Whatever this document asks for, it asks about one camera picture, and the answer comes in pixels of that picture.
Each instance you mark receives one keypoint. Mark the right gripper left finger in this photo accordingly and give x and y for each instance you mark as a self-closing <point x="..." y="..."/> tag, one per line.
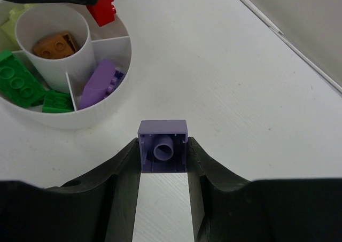
<point x="99" y="205"/>

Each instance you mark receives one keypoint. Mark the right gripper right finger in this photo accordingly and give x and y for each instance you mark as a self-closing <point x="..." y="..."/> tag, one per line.
<point x="227" y="207"/>

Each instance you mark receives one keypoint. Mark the red pink lego figure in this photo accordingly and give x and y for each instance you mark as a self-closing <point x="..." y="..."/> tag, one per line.
<point x="103" y="12"/>

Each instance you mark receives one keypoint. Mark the brown lego plate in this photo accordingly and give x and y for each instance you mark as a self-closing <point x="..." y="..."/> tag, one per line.
<point x="56" y="46"/>

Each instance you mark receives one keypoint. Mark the lime green lego brick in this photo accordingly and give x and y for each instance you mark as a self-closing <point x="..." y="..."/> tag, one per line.
<point x="9" y="26"/>

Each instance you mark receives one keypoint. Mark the purple decorated lego plate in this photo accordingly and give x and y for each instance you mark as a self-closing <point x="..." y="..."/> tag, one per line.
<point x="115" y="82"/>

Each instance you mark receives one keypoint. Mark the purple curved lego brick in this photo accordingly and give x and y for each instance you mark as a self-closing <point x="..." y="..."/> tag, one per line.
<point x="96" y="88"/>

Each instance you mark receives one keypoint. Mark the dark green lego brick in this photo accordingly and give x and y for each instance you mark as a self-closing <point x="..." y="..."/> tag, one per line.
<point x="57" y="102"/>

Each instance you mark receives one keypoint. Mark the green lego plate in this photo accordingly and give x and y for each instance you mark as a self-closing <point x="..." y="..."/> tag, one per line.
<point x="17" y="82"/>

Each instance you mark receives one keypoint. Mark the white round divided container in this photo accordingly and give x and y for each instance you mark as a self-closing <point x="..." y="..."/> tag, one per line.
<point x="110" y="42"/>

